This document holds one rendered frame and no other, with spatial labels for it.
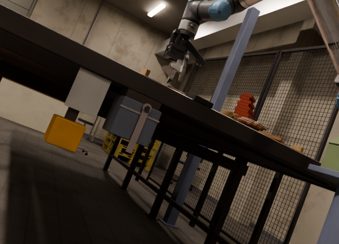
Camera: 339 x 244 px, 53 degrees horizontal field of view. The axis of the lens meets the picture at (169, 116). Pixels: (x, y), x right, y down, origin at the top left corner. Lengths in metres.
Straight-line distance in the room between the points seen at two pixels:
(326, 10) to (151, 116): 0.58
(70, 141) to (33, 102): 6.20
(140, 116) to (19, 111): 6.24
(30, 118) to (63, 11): 4.50
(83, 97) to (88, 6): 9.95
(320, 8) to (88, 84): 0.69
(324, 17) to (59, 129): 0.80
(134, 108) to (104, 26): 9.88
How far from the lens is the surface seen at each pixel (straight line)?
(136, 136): 1.05
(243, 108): 2.50
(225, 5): 1.31
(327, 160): 1.27
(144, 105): 1.05
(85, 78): 1.03
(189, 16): 1.37
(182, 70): 1.29
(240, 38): 3.69
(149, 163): 7.81
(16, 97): 7.21
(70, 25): 10.78
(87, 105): 1.04
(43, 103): 7.20
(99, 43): 10.79
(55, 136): 1.01
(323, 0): 1.08
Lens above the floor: 0.75
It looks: 4 degrees up
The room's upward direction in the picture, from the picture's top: 22 degrees clockwise
